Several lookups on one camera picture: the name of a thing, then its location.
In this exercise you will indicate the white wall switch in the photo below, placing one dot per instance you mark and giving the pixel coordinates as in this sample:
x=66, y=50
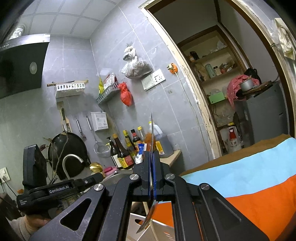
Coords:
x=147, y=83

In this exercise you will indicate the orange seasoning packet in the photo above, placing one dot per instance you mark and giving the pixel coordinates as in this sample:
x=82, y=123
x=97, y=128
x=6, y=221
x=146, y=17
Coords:
x=148, y=141

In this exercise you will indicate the green box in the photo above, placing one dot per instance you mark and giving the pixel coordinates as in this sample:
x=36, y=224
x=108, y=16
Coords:
x=217, y=98

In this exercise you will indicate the orange plug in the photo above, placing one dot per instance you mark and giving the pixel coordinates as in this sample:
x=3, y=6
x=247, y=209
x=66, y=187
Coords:
x=173, y=68

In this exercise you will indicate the green thermos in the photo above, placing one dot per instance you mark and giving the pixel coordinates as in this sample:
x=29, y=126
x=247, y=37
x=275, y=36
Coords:
x=210, y=71

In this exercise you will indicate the dark pump dispenser bottle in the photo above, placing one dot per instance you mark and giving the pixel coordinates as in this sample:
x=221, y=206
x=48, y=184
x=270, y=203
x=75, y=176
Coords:
x=113, y=153

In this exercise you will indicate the wooden shelf unit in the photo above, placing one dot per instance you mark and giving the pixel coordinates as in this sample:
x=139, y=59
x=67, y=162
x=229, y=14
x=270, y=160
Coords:
x=198, y=58

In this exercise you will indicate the grey cabinet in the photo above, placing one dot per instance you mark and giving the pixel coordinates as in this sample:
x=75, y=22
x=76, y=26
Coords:
x=261, y=118

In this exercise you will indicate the white wall socket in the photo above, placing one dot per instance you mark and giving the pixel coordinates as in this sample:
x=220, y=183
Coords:
x=158, y=76

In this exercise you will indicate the clear bag of dried goods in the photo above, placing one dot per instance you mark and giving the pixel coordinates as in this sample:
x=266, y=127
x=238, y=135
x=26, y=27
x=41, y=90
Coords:
x=136, y=68

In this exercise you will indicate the steel pot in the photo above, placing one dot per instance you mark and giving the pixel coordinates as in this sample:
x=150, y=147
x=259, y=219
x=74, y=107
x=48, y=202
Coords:
x=246, y=85

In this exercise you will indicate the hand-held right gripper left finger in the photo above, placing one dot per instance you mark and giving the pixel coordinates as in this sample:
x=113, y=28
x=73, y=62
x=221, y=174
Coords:
x=148, y=166

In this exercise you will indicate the black hanging wok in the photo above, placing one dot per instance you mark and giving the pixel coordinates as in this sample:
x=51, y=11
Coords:
x=74, y=146

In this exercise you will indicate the white plastic utensil basket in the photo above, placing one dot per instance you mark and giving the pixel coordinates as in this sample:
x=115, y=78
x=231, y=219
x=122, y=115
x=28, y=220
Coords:
x=166, y=231

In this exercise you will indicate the white door frame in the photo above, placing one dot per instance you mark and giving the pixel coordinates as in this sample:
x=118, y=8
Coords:
x=185, y=76

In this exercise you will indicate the red plastic bag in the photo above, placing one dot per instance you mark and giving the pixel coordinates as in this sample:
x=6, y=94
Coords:
x=125, y=95

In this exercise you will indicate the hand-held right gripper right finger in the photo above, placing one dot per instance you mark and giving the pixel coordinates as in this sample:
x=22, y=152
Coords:
x=156, y=166

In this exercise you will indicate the dark wooden board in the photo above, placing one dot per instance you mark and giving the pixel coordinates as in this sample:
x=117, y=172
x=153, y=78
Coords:
x=261, y=89

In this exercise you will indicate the white wall outlet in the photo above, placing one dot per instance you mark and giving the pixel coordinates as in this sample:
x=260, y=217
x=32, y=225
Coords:
x=4, y=174

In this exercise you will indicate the person's left forearm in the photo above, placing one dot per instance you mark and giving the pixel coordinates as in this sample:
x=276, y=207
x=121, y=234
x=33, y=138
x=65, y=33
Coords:
x=20, y=229

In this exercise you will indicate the large cooking oil jug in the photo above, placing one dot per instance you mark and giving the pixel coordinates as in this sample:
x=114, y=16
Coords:
x=163, y=143

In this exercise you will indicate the cream rubber gloves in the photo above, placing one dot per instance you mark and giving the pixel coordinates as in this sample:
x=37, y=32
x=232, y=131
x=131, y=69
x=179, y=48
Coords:
x=284, y=39

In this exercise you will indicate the white plastic bag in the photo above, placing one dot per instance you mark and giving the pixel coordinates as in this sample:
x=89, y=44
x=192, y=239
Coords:
x=129, y=53

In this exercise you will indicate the red label plastic bottle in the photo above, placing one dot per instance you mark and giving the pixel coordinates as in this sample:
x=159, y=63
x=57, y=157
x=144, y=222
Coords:
x=234, y=139

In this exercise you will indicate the foil exhaust duct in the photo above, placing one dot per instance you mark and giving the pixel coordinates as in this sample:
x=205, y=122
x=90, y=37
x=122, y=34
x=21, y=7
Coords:
x=18, y=32

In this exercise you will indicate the grey wall shelf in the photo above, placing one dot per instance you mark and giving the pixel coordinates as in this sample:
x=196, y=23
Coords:
x=107, y=96

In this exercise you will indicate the steel table knife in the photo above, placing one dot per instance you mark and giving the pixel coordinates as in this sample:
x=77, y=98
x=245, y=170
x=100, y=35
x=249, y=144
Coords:
x=148, y=217

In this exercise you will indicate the curved steel faucet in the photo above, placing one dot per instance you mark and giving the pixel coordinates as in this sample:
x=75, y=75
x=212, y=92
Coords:
x=72, y=157

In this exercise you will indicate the yellow-capped sauce bottle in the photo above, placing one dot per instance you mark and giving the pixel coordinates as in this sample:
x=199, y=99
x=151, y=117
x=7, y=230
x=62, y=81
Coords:
x=129, y=143

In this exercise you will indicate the small jar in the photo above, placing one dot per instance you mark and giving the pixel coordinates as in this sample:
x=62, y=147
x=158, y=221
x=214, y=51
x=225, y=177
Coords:
x=215, y=70

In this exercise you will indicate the pink scrub sponge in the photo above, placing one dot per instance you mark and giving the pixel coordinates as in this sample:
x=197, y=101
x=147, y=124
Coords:
x=111, y=171

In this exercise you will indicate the black range hood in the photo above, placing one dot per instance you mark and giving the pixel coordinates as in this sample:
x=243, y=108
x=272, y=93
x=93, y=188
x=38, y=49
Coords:
x=18, y=69

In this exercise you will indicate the slim clear sauce bottle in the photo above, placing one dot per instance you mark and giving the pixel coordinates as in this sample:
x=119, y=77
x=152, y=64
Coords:
x=141, y=133

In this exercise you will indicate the person's left hand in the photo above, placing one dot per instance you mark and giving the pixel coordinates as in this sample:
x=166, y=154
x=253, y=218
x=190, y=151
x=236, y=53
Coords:
x=38, y=220

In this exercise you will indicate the white plastic wall basket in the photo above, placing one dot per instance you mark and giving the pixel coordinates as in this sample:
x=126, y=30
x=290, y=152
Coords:
x=69, y=90

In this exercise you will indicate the red-capped sauce bottle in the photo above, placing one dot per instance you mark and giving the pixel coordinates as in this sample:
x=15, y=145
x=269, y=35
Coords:
x=136, y=138

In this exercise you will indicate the hanging steel spatula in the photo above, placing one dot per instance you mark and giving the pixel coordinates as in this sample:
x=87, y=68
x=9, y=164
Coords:
x=83, y=136

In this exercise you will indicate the white and blue packet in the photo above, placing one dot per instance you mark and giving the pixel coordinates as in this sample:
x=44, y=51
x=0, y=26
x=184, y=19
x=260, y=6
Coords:
x=139, y=154

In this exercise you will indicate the row of seasoning packets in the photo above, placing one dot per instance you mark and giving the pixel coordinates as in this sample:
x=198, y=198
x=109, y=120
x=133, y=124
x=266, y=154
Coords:
x=108, y=82

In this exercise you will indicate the pink cloth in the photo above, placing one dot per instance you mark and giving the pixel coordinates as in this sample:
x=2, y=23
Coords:
x=232, y=90

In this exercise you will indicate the striped multicoloured blanket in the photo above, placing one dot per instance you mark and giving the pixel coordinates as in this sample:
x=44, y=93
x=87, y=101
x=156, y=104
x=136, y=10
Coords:
x=242, y=176

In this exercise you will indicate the large soy sauce bottle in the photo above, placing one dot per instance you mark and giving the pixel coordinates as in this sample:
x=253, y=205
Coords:
x=123, y=157

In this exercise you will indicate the white wall holder box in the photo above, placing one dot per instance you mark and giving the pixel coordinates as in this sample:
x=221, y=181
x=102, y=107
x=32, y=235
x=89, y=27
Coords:
x=99, y=121

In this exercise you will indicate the black bag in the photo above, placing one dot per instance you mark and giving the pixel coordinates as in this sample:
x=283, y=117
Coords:
x=253, y=73

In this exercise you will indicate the hanging wooden board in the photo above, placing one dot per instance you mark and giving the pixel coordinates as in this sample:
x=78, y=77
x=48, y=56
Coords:
x=66, y=122

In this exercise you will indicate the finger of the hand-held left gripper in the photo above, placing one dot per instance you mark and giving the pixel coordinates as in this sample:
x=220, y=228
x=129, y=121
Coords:
x=90, y=180

